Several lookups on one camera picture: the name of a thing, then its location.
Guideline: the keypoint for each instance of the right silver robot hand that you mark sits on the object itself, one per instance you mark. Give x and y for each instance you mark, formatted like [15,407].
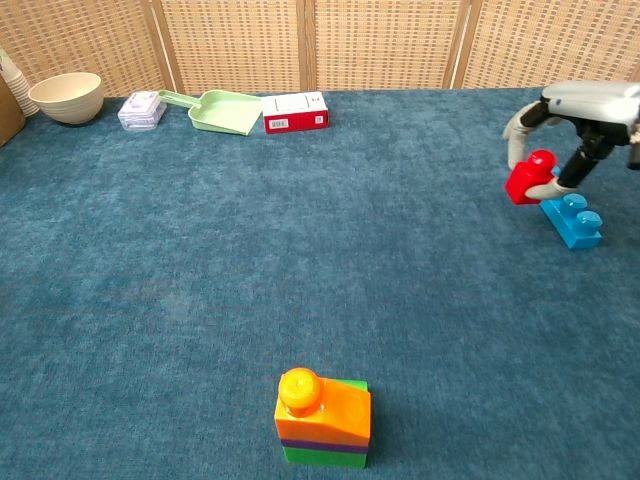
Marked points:
[590,102]

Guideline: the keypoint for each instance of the small red building block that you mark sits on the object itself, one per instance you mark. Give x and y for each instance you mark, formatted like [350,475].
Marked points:
[525,182]

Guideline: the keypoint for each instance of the long blue building block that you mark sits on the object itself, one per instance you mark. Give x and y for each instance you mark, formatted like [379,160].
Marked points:
[575,225]

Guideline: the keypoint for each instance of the wicker folding screen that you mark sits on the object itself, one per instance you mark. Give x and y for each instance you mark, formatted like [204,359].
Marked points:
[385,45]

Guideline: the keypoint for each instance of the red and white carton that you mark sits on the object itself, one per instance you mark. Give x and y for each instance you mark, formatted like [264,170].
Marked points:
[295,117]

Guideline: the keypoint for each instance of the light green plastic dustpan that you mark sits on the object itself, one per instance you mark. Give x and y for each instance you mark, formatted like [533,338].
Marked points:
[225,114]

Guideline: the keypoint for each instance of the orange sloped building block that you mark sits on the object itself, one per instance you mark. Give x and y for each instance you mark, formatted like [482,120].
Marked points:
[340,415]

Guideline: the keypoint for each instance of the thin purple building block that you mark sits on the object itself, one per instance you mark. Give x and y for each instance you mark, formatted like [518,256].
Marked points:
[325,445]

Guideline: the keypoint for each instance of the clear plastic lidded box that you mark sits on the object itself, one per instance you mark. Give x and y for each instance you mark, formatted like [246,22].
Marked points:
[141,114]

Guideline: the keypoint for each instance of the beige ribbed bowl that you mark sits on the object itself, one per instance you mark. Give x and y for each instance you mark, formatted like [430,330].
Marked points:
[65,102]

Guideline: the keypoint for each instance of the stack of paper cups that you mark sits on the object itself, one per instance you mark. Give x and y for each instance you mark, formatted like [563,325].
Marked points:
[20,87]

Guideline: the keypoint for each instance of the brown cardboard box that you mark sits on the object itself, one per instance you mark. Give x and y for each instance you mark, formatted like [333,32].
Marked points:
[9,117]

